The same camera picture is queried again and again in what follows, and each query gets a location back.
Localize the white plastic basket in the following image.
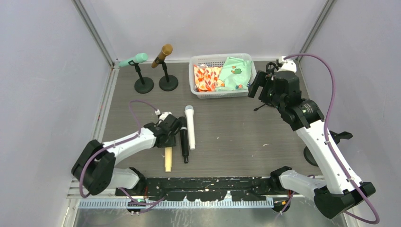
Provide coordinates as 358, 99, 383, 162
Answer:
189, 53, 256, 99

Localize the white microphone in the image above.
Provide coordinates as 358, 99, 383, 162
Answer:
184, 105, 196, 150

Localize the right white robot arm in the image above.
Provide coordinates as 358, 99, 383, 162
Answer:
248, 71, 376, 218

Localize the black round-base mic stand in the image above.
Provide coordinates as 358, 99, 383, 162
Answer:
159, 62, 179, 91

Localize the green microphone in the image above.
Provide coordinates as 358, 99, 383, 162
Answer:
118, 53, 148, 68

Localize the black microphone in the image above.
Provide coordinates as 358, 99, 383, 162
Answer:
178, 116, 189, 164

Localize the orange patterned cloth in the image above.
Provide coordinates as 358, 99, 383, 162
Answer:
193, 64, 225, 92

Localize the green patterned cloth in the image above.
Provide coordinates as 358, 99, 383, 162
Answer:
216, 57, 252, 92

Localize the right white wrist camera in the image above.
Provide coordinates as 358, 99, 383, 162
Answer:
277, 56, 297, 73

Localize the gold brown microphone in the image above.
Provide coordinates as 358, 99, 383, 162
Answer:
151, 44, 173, 68

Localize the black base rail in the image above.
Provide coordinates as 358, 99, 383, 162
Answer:
125, 176, 286, 201

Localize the black tripod shock-mount stand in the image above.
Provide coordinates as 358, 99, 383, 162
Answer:
254, 60, 282, 112

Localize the cream yellow microphone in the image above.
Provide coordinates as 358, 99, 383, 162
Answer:
165, 147, 173, 173

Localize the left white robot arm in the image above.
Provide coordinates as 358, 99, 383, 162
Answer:
71, 112, 183, 195

